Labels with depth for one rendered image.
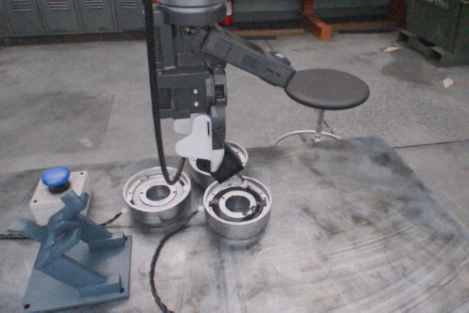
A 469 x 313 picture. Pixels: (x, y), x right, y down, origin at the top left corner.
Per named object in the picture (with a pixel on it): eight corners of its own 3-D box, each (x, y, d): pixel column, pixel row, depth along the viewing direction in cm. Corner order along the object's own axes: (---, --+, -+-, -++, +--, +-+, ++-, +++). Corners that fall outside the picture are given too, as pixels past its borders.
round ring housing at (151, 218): (176, 177, 65) (174, 159, 63) (203, 212, 58) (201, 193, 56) (119, 199, 61) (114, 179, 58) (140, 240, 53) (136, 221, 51)
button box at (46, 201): (93, 190, 62) (86, 168, 60) (86, 221, 57) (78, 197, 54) (42, 196, 61) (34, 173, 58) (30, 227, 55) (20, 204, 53)
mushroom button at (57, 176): (78, 186, 59) (71, 163, 57) (73, 203, 56) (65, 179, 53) (53, 189, 59) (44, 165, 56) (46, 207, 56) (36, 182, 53)
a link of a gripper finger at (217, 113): (207, 138, 46) (203, 73, 42) (220, 136, 46) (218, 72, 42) (212, 156, 42) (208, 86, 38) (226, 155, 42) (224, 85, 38)
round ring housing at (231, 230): (267, 193, 62) (268, 175, 59) (273, 242, 53) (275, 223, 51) (206, 194, 61) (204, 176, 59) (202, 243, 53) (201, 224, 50)
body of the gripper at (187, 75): (156, 94, 46) (143, -4, 39) (221, 89, 48) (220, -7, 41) (157, 126, 40) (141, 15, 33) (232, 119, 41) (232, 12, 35)
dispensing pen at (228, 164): (275, 201, 54) (208, 130, 45) (252, 215, 55) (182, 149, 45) (270, 191, 56) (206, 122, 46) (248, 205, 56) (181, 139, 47)
